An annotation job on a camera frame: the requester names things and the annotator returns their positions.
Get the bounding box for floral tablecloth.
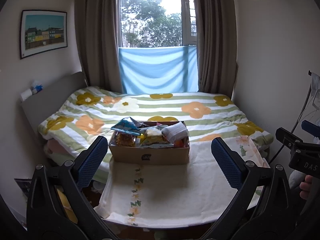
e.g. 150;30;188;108
94;135;269;227

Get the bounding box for window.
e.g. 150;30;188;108
120;0;198;48

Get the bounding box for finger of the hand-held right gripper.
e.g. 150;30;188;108
301;120;320;138
275;127;320;155

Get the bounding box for striped floral blanket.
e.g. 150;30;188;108
37;86;274;180

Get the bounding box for pink pillow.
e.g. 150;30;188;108
45;139;75;155

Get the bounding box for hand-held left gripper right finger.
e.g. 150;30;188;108
205;137;294;240

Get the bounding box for grey bed headboard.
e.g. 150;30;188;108
20;71;87;140

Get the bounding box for yellow snack bag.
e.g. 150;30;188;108
140;127;165;145

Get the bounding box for blue and white pack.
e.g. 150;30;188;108
30;80;43;94

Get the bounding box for brown curtain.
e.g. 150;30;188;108
74;0;124;93
191;0;238;95

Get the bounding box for yellow waffle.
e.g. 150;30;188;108
115;131;135;147

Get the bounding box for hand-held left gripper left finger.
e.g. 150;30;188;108
26;135;118;240

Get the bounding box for person's right hand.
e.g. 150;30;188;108
299;175;313;200

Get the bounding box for framed picture of houses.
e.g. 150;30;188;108
20;10;68;60

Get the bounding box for white tissue roll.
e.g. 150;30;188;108
20;89;33;102

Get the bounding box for light blue cloth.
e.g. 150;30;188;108
118;45;198;94

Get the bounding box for light blue snack packet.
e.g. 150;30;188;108
111;118;140;133

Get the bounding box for cardboard box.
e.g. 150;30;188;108
108;121;190;165

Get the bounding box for hanging cables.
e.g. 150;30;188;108
270;71;320;162

